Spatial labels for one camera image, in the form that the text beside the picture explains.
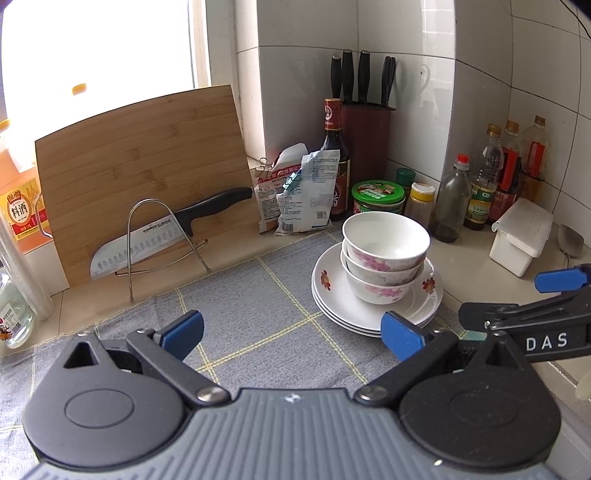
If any orange and white packet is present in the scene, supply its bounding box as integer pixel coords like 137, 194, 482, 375
252, 144, 309, 234

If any yellow lidded spice jar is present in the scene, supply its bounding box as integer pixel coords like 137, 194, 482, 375
405, 182, 436, 222

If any white printed plastic bag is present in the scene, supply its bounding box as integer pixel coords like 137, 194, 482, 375
276, 150, 341, 236

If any small green lidded jar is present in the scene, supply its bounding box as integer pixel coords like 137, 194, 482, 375
396, 168, 415, 204

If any grey checked cloth mat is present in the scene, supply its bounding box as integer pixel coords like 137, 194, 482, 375
0, 228, 462, 432

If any black handled kitchen knife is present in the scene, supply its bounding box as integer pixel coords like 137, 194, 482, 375
90, 187, 254, 281

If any dark red knife block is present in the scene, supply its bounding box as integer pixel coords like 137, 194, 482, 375
341, 104, 397, 185

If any bottle with red label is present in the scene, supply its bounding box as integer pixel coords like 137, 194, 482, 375
519, 115, 550, 204
487, 120, 525, 222

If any bamboo cutting board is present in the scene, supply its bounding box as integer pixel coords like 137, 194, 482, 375
34, 84, 259, 289

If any green lidded sauce jar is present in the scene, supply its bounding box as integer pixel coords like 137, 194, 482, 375
351, 180, 406, 215

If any black knife handle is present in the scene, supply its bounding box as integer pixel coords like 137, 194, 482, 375
359, 51, 372, 104
330, 54, 343, 100
341, 50, 355, 103

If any metal spoon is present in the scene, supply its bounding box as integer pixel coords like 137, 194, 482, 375
556, 224, 586, 259

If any white bowl with pink flowers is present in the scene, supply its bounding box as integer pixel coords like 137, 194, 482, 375
341, 251, 426, 287
344, 268, 423, 304
342, 212, 431, 273

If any white plate with brown stain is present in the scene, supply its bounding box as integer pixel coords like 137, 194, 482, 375
311, 242, 443, 326

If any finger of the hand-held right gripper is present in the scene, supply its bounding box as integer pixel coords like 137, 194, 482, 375
534, 264, 591, 295
458, 285, 591, 334

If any oil bottle with green label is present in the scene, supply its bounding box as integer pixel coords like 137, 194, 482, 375
463, 124, 504, 232

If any orange cooking wine jug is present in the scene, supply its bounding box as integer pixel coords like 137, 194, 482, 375
0, 117, 56, 252

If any dark soy sauce bottle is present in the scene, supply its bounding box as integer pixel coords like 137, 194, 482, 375
322, 98, 352, 221

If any white plastic seasoning box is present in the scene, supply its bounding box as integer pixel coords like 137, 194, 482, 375
488, 198, 554, 278

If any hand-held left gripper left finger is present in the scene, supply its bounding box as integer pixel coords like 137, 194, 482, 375
62, 310, 232, 409

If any glass bottle with red cap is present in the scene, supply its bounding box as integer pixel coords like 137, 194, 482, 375
428, 154, 473, 244

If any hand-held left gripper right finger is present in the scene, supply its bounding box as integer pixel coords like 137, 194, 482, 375
353, 311, 527, 409

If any metal wire rack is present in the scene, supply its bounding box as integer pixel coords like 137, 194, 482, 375
115, 198, 212, 304

